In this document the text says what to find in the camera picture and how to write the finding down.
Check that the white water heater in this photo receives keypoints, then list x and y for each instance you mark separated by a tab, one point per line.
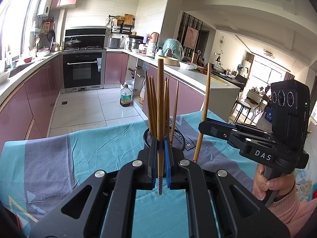
44	7

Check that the black built-in oven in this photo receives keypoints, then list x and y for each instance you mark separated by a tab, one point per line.
82	70

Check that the person's right hand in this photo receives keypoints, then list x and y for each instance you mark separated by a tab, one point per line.
283	185

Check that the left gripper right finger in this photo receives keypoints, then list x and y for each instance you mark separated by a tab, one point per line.
217	204

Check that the pink thermos jug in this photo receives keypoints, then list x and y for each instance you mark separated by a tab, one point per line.
154	37

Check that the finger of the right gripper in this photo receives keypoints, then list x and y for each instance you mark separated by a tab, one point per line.
220	123
219	132

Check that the oil bottle on floor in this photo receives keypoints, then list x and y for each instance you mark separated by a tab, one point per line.
125	96

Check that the round bamboo steamer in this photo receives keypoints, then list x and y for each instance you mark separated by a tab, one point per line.
170	61

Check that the teal dome food cover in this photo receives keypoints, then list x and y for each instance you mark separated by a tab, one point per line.
173	48

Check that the pink sleeve right forearm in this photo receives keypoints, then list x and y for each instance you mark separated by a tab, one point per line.
299	217

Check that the teal grey tablecloth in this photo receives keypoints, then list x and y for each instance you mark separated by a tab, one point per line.
37	174

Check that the black mesh utensil cup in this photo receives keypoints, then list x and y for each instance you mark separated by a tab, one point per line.
178	139

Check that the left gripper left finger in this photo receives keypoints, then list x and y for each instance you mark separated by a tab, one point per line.
103	205

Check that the black wall spice rack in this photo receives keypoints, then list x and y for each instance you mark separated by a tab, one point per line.
121	24

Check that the white bowl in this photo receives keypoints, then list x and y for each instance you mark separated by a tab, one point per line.
4	77

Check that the black camera box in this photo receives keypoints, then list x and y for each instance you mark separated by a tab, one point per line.
290	112

